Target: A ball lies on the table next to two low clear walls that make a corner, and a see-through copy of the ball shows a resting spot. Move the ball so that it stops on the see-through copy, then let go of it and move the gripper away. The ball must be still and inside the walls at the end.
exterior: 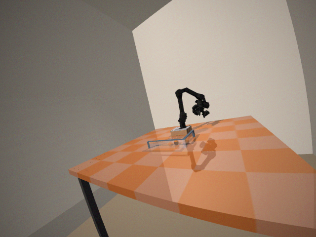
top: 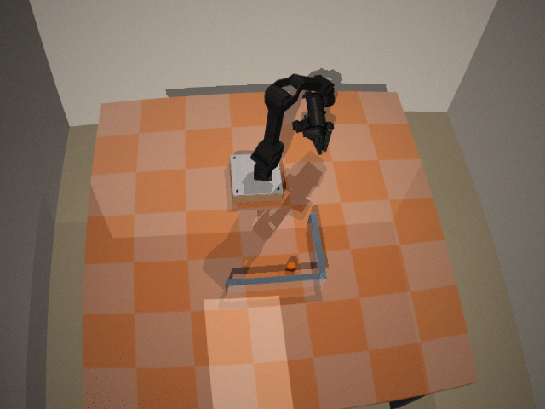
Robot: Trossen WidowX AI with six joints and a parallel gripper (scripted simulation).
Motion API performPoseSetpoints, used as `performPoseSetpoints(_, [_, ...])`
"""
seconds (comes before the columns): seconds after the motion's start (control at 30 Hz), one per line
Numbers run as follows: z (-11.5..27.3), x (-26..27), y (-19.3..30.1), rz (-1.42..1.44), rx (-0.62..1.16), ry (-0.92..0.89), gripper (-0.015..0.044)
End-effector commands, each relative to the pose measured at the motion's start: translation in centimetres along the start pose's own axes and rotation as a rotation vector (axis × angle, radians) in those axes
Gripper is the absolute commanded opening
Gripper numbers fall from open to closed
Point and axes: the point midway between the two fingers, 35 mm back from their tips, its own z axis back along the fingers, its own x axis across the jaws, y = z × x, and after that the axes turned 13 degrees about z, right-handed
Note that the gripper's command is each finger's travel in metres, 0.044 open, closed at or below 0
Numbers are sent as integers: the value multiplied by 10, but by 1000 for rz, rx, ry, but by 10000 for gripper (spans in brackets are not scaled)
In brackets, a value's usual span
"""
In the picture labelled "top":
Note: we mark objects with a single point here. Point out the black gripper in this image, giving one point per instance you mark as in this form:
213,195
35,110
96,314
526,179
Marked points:
318,131

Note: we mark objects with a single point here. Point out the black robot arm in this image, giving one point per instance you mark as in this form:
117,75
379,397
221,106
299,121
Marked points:
269,151

